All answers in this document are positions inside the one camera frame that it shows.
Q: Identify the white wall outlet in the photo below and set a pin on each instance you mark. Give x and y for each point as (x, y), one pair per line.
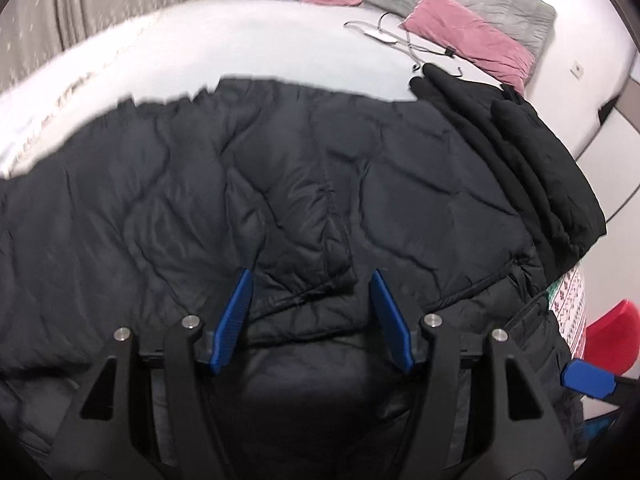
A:
(578, 69)

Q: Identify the grey patterned curtain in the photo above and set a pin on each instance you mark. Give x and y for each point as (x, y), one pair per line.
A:
(100, 5)

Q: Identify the white fringed checked blanket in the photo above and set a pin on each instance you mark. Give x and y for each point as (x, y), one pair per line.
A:
(55, 105)

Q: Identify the red stool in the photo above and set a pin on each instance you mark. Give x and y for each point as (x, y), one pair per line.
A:
(612, 335)

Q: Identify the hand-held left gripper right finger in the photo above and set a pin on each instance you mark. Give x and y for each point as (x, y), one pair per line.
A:
(390, 320)

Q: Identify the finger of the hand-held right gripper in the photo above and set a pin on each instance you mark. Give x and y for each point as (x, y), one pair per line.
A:
(587, 379)

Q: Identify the folded black garment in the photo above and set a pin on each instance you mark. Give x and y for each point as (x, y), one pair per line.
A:
(525, 160)

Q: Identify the red green patterned blanket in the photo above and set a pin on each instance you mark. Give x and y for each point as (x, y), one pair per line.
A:
(567, 310)

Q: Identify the black puffer jacket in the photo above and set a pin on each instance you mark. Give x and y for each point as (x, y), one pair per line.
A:
(300, 185)

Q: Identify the grey bed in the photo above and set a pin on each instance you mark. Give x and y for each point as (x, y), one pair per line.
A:
(300, 45)

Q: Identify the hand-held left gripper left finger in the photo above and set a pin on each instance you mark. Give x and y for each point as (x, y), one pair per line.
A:
(232, 320)

